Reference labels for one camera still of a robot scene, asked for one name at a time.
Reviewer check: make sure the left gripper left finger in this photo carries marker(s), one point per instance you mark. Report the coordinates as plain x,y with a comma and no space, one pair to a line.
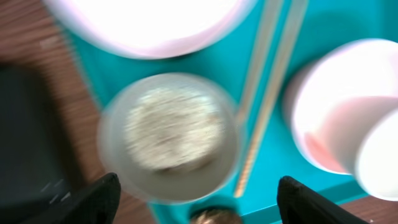
95,204

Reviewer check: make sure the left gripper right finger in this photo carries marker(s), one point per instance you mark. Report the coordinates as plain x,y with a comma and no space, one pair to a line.
299,204

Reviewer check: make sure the black tray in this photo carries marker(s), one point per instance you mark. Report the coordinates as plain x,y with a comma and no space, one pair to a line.
38,165

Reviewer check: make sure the grey bowl with rice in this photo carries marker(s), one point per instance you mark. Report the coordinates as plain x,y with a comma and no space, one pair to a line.
171,138

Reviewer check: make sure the pink bowl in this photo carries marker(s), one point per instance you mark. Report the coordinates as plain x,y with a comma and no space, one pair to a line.
342,113

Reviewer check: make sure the teal plastic tray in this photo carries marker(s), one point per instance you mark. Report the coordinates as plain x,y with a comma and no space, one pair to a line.
327,25

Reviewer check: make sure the large white plate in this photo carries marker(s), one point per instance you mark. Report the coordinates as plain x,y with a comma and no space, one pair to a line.
150,29

